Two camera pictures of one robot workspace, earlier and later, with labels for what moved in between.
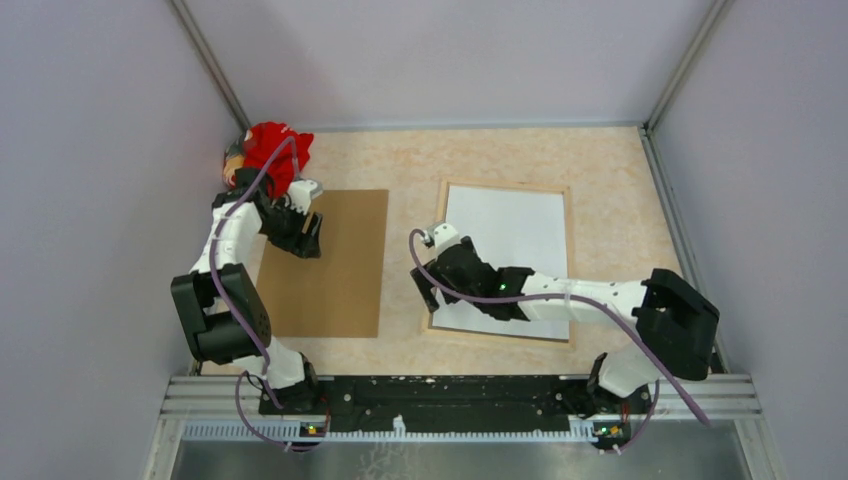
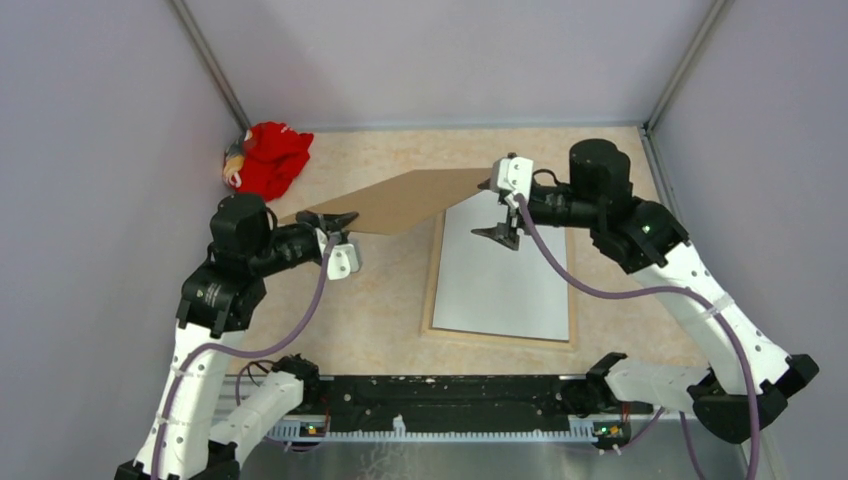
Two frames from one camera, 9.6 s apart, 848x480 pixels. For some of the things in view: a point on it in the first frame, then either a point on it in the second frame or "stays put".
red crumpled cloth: [262, 141] stays put
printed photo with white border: [520, 228] stays put
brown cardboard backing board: [339, 295] -> [395, 203]
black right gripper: [426, 284] -> [501, 232]
